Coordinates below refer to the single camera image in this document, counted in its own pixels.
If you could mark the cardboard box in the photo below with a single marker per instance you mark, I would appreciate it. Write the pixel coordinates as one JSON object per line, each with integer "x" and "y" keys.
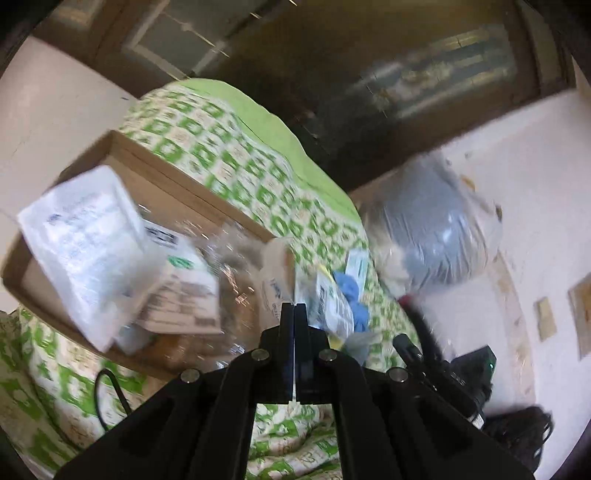
{"x": 194, "y": 203}

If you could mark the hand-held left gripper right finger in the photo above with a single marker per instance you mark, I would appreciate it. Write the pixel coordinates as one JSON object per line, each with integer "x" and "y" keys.
{"x": 301, "y": 333}

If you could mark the large beige wall plate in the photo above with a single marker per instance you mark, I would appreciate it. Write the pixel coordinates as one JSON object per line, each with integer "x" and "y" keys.
{"x": 581, "y": 318}

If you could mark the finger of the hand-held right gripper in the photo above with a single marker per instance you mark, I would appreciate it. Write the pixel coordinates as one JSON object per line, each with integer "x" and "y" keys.
{"x": 408, "y": 350}
{"x": 422, "y": 325}

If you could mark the green and white packet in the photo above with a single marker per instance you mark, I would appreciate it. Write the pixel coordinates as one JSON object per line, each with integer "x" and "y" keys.
{"x": 356, "y": 264}

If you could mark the dark wooden wardrobe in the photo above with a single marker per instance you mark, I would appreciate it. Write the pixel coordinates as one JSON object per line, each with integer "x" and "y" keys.
{"x": 323, "y": 60}

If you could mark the clear plastic bag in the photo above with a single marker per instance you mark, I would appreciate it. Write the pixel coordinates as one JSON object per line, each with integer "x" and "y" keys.
{"x": 240, "y": 281}

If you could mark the blue terry cloth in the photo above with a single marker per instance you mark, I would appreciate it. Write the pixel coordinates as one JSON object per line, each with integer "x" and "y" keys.
{"x": 355, "y": 297}

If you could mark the beige wall switch plate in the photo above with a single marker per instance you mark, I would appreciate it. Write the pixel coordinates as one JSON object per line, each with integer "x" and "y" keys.
{"x": 545, "y": 318}

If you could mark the plastic bag of grey cloth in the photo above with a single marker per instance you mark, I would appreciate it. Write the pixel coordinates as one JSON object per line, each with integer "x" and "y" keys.
{"x": 429, "y": 230}

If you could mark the clear packet with label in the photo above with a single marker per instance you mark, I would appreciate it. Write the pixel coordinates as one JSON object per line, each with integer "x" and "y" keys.
{"x": 330, "y": 300}

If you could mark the large white plastic packet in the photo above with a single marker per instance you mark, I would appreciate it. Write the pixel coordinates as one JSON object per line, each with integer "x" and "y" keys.
{"x": 87, "y": 249}

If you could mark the paper labelled packet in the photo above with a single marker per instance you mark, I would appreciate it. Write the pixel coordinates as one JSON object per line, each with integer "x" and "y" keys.
{"x": 184, "y": 290}

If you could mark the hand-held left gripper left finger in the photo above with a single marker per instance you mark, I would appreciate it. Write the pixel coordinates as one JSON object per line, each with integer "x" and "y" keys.
{"x": 286, "y": 333}

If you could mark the green patterned bedsheet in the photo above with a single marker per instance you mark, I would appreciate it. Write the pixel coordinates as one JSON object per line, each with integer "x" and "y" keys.
{"x": 258, "y": 175}

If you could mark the small white packet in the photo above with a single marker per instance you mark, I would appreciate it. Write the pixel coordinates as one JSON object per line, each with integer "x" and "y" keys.
{"x": 272, "y": 281}

